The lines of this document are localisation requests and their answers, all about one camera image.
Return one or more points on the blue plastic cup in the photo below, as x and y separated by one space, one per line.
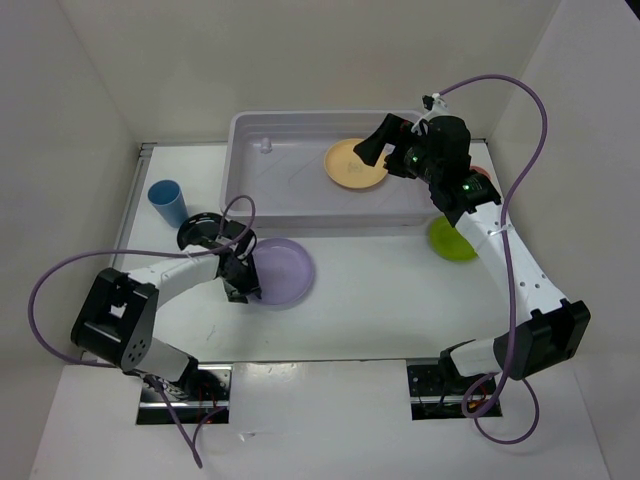
167 198

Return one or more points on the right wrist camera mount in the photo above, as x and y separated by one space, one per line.
434 106

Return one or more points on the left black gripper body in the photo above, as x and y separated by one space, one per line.
237 284

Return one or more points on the black plate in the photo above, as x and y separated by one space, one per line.
200 230

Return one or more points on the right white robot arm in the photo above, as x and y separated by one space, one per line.
545 328

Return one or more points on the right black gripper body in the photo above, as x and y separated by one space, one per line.
409 158

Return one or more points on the purple plastic plate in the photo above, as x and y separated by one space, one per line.
285 271

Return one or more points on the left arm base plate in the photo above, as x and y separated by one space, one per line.
209 402

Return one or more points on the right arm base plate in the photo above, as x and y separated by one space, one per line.
432 397

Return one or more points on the green plastic plate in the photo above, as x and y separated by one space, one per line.
448 243

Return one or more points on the lavender plastic bin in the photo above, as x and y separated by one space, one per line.
274 174

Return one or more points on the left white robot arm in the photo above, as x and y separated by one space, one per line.
116 321

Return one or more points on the orange plastic plate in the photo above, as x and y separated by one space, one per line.
346 169

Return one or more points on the coral plastic cup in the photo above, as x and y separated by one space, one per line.
481 171

